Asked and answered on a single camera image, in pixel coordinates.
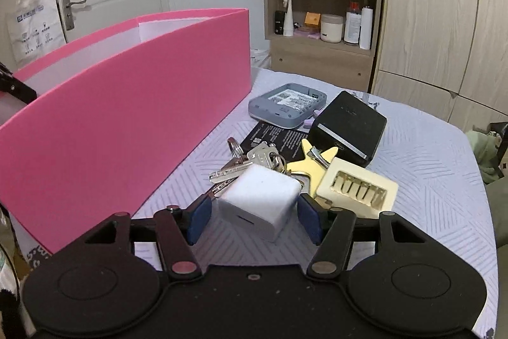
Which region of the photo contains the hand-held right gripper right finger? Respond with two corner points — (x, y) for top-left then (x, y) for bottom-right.
(297, 194), (431, 281)

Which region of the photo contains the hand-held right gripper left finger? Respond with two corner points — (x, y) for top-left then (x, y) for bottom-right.
(81, 197), (214, 283)

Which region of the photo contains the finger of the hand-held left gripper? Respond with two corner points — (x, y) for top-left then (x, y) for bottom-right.
(0, 61), (38, 104)

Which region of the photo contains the cream hair claw clip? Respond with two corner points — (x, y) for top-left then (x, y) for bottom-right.
(315, 157), (399, 220)

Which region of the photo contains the yellow starfish hair clip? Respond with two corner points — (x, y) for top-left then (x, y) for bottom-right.
(286, 138), (339, 200)

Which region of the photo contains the white charger cube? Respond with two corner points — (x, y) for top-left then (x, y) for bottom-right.
(217, 163), (301, 243)

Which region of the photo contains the bunch of silver keys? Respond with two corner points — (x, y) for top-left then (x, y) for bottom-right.
(209, 138), (288, 200)

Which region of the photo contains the black battery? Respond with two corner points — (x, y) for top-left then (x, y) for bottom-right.
(238, 119), (314, 165)

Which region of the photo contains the pink cardboard box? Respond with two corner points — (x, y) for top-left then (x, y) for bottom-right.
(0, 8), (252, 254)

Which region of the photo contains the grey portable router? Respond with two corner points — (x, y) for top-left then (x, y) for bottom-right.
(248, 83), (328, 131)

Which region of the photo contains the white plastic bag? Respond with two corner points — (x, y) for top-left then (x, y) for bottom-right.
(6, 0), (66, 69)

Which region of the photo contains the black box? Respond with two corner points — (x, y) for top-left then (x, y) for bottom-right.
(309, 90), (388, 168)

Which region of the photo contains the wooden shelf unit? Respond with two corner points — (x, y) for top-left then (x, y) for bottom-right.
(261, 0), (385, 93)

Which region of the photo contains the tissue paper pack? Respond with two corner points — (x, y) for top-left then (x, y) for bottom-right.
(250, 48), (272, 70)

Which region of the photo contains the green cloth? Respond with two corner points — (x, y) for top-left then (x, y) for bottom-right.
(466, 128), (505, 181)

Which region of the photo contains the white jar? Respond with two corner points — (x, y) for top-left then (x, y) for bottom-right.
(321, 14), (344, 43)

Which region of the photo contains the white spray bottle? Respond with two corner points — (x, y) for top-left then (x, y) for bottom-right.
(283, 0), (295, 37)

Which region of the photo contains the tall white tube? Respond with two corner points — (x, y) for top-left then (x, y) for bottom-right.
(359, 7), (374, 50)

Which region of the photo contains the wooden wardrobe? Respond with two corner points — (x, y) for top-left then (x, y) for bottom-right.
(371, 0), (508, 133)

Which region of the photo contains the metal door handle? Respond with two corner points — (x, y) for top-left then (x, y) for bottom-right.
(59, 0), (87, 31)

